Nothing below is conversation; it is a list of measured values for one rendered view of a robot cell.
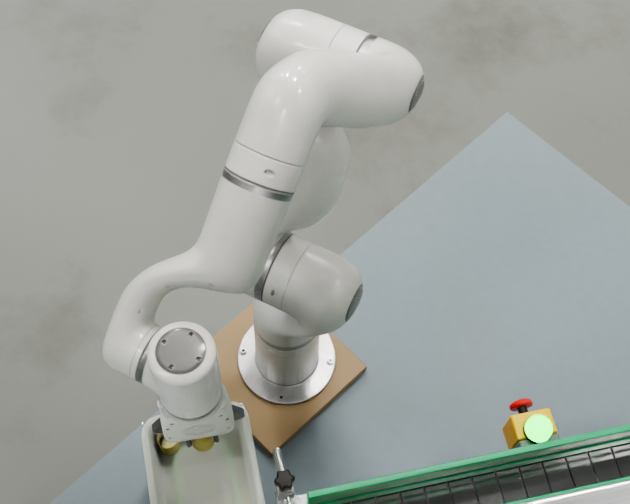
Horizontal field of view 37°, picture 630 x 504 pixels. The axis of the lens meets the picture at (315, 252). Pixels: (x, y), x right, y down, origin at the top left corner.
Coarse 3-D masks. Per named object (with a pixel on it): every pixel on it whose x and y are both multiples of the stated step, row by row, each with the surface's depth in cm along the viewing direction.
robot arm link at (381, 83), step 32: (288, 64) 108; (320, 64) 109; (352, 64) 113; (384, 64) 115; (416, 64) 119; (256, 96) 108; (288, 96) 106; (320, 96) 108; (352, 96) 114; (384, 96) 116; (416, 96) 120; (256, 128) 107; (288, 128) 107; (256, 160) 108; (288, 160) 108; (288, 192) 110
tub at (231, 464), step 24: (144, 432) 149; (240, 432) 155; (144, 456) 147; (168, 456) 154; (192, 456) 154; (216, 456) 154; (240, 456) 155; (168, 480) 152; (192, 480) 152; (216, 480) 153; (240, 480) 153
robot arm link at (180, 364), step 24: (168, 336) 113; (192, 336) 113; (144, 360) 115; (168, 360) 111; (192, 360) 111; (216, 360) 113; (144, 384) 117; (168, 384) 111; (192, 384) 111; (216, 384) 118; (168, 408) 120; (192, 408) 118
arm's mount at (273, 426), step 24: (216, 336) 183; (240, 336) 183; (336, 360) 181; (360, 360) 181; (240, 384) 178; (336, 384) 179; (264, 408) 176; (288, 408) 176; (312, 408) 176; (264, 432) 174; (288, 432) 174
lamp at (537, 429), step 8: (536, 416) 151; (544, 416) 151; (528, 424) 150; (536, 424) 150; (544, 424) 150; (528, 432) 150; (536, 432) 150; (544, 432) 149; (536, 440) 150; (544, 440) 150
